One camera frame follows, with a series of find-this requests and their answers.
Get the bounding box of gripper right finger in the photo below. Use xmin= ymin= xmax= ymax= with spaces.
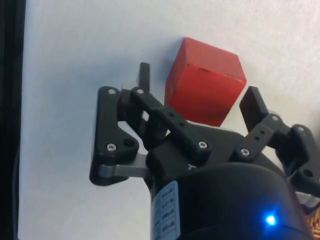
xmin=231 ymin=85 xmax=320 ymax=208

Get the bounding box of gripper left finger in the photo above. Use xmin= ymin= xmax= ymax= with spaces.
xmin=89 ymin=61 xmax=212 ymax=187

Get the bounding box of red cube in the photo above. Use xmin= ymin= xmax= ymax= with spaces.
xmin=163 ymin=36 xmax=248 ymax=128

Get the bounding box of wicker basket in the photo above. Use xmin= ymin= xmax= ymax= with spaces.
xmin=303 ymin=212 xmax=320 ymax=240

